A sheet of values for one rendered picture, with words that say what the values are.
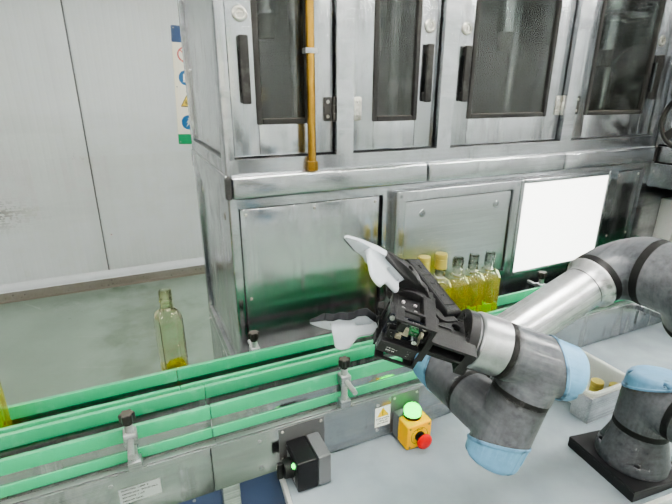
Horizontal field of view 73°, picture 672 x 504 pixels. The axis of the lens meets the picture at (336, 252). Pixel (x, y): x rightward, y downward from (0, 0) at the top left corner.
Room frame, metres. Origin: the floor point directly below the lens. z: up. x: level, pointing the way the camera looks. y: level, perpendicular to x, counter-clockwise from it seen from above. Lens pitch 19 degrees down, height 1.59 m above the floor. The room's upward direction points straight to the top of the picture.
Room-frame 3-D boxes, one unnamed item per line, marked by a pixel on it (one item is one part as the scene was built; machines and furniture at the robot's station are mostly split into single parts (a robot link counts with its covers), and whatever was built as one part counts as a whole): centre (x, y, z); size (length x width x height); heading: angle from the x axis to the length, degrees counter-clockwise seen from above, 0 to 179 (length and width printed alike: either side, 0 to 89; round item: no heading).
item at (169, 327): (0.99, 0.41, 1.01); 0.06 x 0.06 x 0.26; 39
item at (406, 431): (0.94, -0.19, 0.79); 0.07 x 0.07 x 0.07; 24
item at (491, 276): (1.26, -0.46, 0.99); 0.06 x 0.06 x 0.21; 24
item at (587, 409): (1.15, -0.69, 0.79); 0.27 x 0.17 x 0.08; 24
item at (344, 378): (0.88, -0.03, 0.94); 0.07 x 0.04 x 0.13; 24
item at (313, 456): (0.82, 0.06, 0.79); 0.08 x 0.08 x 0.08; 24
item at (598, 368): (1.13, -0.70, 0.80); 0.22 x 0.17 x 0.09; 24
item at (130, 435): (0.70, 0.39, 0.94); 0.07 x 0.04 x 0.13; 24
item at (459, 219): (1.47, -0.58, 1.15); 0.90 x 0.03 x 0.34; 114
